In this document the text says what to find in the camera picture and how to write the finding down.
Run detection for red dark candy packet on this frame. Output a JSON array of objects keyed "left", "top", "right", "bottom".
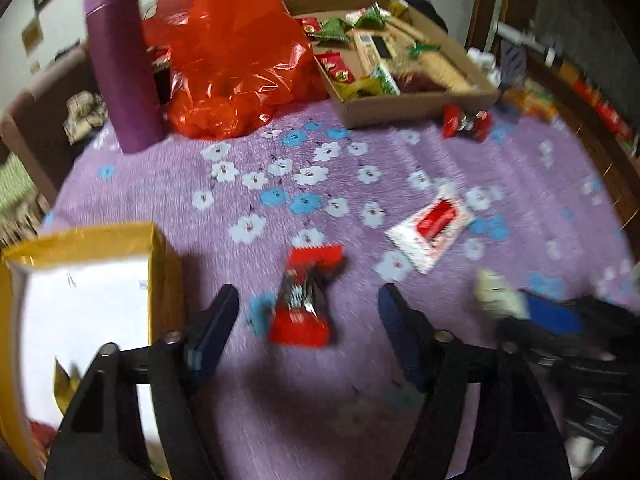
[{"left": 268, "top": 245, "right": 344, "bottom": 349}]

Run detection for red white snack packet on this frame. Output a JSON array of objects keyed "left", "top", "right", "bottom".
[{"left": 385, "top": 192, "right": 475, "bottom": 274}]

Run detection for pale green white packet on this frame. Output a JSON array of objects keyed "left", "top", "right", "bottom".
[{"left": 474, "top": 269, "right": 530, "bottom": 320}]

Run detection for purple floral tablecloth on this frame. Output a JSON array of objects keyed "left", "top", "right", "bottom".
[{"left": 46, "top": 102, "right": 639, "bottom": 479}]

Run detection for yellow gift box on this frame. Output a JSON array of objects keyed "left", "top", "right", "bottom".
[{"left": 1, "top": 222, "right": 186, "bottom": 478}]

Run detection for red wrapped candy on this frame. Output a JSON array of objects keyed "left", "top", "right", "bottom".
[{"left": 442, "top": 104, "right": 492, "bottom": 143}]

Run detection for brown armchair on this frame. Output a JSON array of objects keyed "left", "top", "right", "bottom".
[{"left": 1, "top": 44, "right": 98, "bottom": 204}]

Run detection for orange biscuit packs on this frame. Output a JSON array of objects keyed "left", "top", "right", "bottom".
[{"left": 502, "top": 87, "right": 558, "bottom": 122}]

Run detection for brown cardboard snack tray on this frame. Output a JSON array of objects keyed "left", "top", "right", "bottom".
[{"left": 284, "top": 0, "right": 498, "bottom": 128}]

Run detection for red plastic bag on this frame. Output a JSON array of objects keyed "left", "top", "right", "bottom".
[{"left": 143, "top": 0, "right": 326, "bottom": 140}]

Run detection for wooden side shelf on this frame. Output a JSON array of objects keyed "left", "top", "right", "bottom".
[{"left": 494, "top": 22, "right": 639, "bottom": 250}]

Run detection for purple thermos bottle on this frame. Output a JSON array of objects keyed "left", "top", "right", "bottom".
[{"left": 84, "top": 0, "right": 165, "bottom": 154}]

